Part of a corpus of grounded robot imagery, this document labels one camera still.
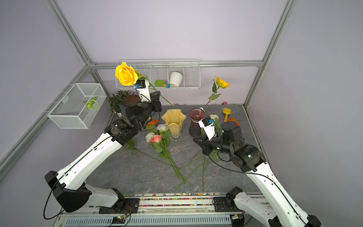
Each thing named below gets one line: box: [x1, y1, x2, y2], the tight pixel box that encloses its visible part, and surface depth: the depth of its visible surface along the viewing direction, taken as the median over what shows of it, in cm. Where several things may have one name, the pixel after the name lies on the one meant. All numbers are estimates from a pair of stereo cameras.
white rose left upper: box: [156, 123, 169, 132], surface depth 101 cm
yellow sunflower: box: [206, 76, 231, 105], surface depth 77 cm
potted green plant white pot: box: [109, 89, 131, 118], surface depth 101 cm
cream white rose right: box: [208, 113, 220, 120], surface depth 110 cm
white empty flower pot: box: [169, 71, 183, 88], surface depth 95 cm
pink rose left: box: [150, 134, 163, 144], surface depth 96 cm
